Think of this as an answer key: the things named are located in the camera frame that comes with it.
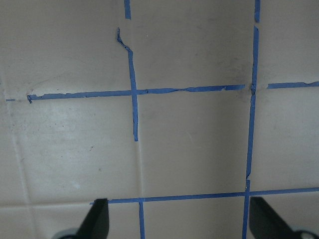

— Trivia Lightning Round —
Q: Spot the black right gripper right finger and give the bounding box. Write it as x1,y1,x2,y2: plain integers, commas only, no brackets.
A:
249,197,301,239

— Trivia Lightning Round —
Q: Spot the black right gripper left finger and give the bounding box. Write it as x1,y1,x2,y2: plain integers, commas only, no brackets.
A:
75,199,110,239

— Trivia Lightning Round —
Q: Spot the brown paper table cover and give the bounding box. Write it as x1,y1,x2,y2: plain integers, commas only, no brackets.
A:
0,0,319,239

